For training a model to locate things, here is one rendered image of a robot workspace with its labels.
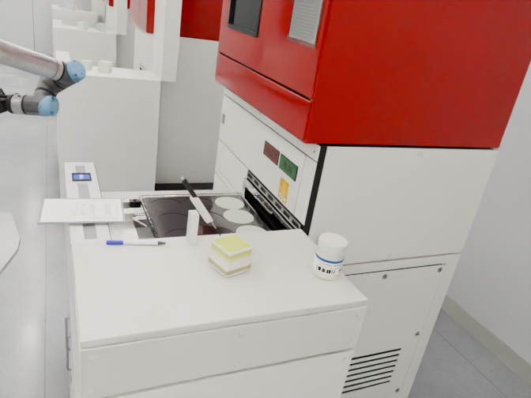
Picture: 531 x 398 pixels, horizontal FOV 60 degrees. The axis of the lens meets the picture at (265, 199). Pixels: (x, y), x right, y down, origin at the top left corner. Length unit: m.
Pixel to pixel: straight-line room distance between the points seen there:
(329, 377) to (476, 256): 1.78
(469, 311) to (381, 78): 1.91
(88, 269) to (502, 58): 1.28
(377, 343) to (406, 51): 1.06
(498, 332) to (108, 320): 2.28
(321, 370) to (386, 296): 0.61
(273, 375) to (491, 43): 1.10
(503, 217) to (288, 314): 1.88
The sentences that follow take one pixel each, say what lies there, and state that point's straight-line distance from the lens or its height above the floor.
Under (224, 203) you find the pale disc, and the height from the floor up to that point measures 0.90.
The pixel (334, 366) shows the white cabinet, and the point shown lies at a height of 0.77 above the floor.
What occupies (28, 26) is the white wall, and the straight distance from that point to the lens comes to 9.20.
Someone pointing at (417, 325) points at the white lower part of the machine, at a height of 0.50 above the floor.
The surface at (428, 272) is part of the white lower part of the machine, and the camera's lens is 1.78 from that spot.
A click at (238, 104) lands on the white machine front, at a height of 1.17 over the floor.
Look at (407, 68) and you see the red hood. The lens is 1.36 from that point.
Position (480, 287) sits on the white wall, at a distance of 2.87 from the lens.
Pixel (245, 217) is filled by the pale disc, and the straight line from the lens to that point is 1.51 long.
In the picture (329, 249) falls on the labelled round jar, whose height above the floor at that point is 1.05.
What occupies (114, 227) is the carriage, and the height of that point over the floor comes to 0.88.
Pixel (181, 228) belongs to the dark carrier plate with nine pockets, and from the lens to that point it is 1.40.
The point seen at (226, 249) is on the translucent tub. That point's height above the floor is 1.03.
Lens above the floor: 1.56
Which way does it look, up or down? 23 degrees down
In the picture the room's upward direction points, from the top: 9 degrees clockwise
